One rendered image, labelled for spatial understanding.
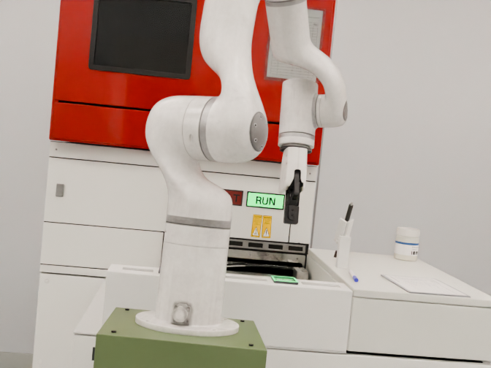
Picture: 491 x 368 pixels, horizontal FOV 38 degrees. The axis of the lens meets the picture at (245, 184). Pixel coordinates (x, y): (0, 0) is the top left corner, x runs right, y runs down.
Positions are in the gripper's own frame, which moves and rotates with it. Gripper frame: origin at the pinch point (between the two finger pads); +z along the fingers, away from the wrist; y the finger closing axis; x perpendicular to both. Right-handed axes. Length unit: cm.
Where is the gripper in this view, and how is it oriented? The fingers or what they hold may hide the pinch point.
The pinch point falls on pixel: (291, 215)
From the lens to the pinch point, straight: 163.8
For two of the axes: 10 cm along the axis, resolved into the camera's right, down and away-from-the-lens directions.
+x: 9.9, 0.9, 0.9
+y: 1.0, -1.5, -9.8
